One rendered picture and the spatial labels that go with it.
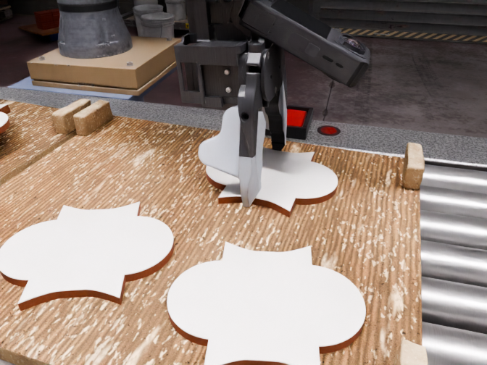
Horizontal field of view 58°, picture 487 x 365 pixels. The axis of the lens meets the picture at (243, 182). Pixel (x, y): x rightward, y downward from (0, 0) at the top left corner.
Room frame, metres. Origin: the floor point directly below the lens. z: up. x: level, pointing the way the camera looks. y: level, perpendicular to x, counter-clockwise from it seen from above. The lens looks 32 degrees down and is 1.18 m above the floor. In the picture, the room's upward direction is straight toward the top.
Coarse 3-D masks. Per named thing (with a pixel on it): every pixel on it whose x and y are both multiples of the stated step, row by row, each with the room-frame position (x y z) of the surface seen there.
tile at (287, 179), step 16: (272, 160) 0.41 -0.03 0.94; (288, 160) 0.41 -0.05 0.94; (304, 160) 0.41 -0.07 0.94; (208, 176) 0.38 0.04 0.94; (224, 176) 0.38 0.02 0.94; (272, 176) 0.38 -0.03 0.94; (288, 176) 0.38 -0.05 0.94; (304, 176) 0.38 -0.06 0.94; (320, 176) 0.38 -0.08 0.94; (224, 192) 0.35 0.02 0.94; (240, 192) 0.35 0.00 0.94; (272, 192) 0.35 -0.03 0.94; (288, 192) 0.35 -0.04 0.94; (304, 192) 0.35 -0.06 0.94; (320, 192) 0.35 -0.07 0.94; (272, 208) 0.33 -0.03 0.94; (288, 208) 0.32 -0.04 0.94
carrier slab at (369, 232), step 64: (128, 128) 0.51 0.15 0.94; (192, 128) 0.51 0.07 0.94; (0, 192) 0.36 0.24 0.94; (64, 192) 0.36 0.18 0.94; (128, 192) 0.36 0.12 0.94; (192, 192) 0.36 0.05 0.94; (384, 192) 0.36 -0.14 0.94; (192, 256) 0.27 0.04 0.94; (320, 256) 0.27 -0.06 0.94; (384, 256) 0.27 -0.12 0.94; (0, 320) 0.20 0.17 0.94; (64, 320) 0.20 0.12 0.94; (128, 320) 0.20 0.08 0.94; (384, 320) 0.20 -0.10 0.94
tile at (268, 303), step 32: (224, 256) 0.26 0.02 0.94; (256, 256) 0.26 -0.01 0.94; (288, 256) 0.26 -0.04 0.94; (192, 288) 0.23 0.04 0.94; (224, 288) 0.23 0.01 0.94; (256, 288) 0.23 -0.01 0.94; (288, 288) 0.23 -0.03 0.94; (320, 288) 0.23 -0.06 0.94; (352, 288) 0.23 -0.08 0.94; (192, 320) 0.20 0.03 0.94; (224, 320) 0.20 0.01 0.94; (256, 320) 0.20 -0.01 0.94; (288, 320) 0.20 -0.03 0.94; (320, 320) 0.20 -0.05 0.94; (352, 320) 0.20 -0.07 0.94; (224, 352) 0.17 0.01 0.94; (256, 352) 0.17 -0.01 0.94; (288, 352) 0.17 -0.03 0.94; (320, 352) 0.18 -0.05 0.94
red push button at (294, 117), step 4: (288, 112) 0.58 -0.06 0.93; (292, 112) 0.58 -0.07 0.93; (296, 112) 0.58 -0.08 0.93; (300, 112) 0.58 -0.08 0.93; (304, 112) 0.58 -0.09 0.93; (288, 116) 0.57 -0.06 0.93; (292, 116) 0.57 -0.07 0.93; (296, 116) 0.57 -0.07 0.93; (300, 116) 0.57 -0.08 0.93; (304, 116) 0.57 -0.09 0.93; (288, 120) 0.55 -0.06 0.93; (292, 120) 0.55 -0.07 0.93; (296, 120) 0.55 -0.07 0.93; (300, 120) 0.55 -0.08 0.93; (288, 124) 0.54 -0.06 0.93; (292, 124) 0.54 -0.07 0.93; (296, 124) 0.54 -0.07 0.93; (300, 124) 0.54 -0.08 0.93
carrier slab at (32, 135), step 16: (16, 112) 0.57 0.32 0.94; (32, 112) 0.57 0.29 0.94; (48, 112) 0.57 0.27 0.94; (16, 128) 0.51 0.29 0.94; (32, 128) 0.51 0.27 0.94; (48, 128) 0.51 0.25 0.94; (0, 144) 0.47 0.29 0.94; (16, 144) 0.47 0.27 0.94; (32, 144) 0.47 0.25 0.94; (48, 144) 0.47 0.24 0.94; (0, 160) 0.43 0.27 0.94; (16, 160) 0.43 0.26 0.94; (32, 160) 0.43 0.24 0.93; (0, 176) 0.39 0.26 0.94
